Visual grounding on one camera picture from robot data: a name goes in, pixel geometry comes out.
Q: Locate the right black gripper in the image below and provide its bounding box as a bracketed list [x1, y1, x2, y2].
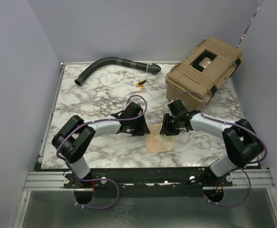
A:
[160, 113, 181, 136]

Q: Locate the pink tan envelope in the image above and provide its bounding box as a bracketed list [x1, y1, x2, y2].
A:
[145, 124, 176, 153]

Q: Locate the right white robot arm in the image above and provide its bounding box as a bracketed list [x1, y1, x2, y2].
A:
[160, 100, 264, 186]

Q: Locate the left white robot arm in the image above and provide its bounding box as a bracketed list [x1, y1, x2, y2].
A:
[51, 102, 150, 188]

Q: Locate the small yellow black tool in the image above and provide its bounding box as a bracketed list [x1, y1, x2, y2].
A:
[136, 80, 146, 89]

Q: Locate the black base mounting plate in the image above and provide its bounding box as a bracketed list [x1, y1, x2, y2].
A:
[25, 166, 275, 198]

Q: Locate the tan plastic toolbox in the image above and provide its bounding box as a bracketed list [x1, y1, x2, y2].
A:
[165, 37, 243, 111]

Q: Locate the dark grey flexible hose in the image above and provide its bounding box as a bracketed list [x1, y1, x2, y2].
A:
[74, 57, 162, 86]

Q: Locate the aluminium rail frame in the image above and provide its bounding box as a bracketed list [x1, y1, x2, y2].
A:
[15, 63, 277, 228]

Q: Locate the striped cord in corner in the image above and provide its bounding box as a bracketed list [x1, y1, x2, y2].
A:
[236, 6, 260, 49]

